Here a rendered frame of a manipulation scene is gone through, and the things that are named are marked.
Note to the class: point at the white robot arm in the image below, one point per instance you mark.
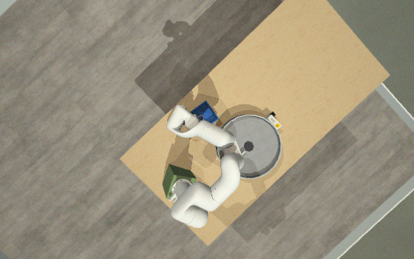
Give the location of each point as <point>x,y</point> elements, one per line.
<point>192,202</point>

